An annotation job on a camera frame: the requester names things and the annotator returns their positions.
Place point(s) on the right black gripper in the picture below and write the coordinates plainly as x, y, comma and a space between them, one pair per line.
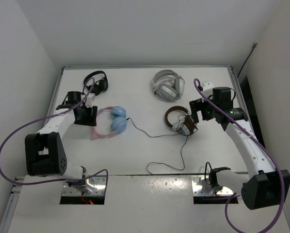
194, 105

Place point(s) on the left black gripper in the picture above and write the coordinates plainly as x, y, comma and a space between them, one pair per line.
91, 120

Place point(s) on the pink blue cat-ear headphones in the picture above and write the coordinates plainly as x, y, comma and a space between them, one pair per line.
118, 124

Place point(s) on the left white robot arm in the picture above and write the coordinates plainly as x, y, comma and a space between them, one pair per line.
45, 154

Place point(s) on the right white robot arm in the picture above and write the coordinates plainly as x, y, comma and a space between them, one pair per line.
267, 185

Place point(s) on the brown silver headphones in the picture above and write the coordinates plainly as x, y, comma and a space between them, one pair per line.
184, 125

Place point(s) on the black Panasonic headphones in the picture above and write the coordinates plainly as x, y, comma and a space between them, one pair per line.
98, 86

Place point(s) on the white grey headphones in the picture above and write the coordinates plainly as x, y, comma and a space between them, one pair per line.
168, 84

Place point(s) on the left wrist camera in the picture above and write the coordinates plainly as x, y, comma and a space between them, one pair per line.
89, 103

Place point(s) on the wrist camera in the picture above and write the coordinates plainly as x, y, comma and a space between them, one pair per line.
208, 87
89, 103

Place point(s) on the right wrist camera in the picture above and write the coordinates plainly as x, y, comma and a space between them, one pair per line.
208, 87

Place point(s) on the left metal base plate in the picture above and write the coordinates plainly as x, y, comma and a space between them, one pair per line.
96, 185

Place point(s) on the metal base plate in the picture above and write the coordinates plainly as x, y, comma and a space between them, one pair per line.
200, 188
96, 185

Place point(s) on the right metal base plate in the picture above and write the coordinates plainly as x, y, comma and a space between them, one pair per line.
200, 188

